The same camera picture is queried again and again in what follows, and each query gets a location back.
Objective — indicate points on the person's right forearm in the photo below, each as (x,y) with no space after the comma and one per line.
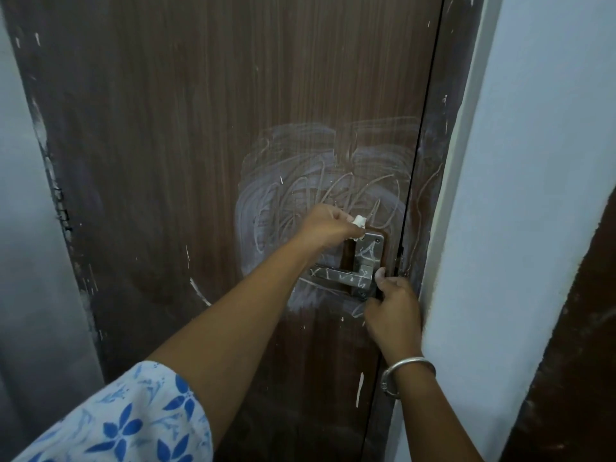
(433,428)

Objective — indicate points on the person's right hand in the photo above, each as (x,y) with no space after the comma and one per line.
(397,317)

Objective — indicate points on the person's left hand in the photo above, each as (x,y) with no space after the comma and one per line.
(327,230)

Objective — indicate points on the dark brown door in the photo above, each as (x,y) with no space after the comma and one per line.
(577,356)

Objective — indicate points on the silver bangle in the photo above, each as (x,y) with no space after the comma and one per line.
(414,361)

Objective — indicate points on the small white cloth wad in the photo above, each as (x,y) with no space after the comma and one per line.
(358,221)

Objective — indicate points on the person's left forearm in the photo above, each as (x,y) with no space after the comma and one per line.
(240,331)

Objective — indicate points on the brown wooden door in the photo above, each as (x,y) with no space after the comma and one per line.
(168,115)

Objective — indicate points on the white blue floral garment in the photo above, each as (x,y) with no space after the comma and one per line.
(120,418)

